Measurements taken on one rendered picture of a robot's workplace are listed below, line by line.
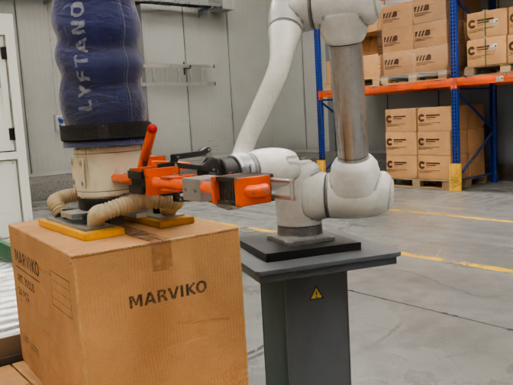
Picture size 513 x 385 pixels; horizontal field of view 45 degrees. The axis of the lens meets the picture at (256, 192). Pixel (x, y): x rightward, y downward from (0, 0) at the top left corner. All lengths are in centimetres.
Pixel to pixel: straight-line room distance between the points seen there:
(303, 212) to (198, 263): 70
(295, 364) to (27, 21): 988
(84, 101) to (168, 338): 59
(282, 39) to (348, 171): 47
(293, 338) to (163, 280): 79
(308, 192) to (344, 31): 53
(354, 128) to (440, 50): 751
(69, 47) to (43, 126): 977
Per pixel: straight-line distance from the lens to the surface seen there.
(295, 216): 204
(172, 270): 139
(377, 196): 199
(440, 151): 948
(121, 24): 156
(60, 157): 1143
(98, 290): 133
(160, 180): 132
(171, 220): 153
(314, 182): 203
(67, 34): 158
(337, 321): 213
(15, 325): 231
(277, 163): 154
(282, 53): 177
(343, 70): 189
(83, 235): 145
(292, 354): 210
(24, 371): 188
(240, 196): 106
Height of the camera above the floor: 120
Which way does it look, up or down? 7 degrees down
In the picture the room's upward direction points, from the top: 3 degrees counter-clockwise
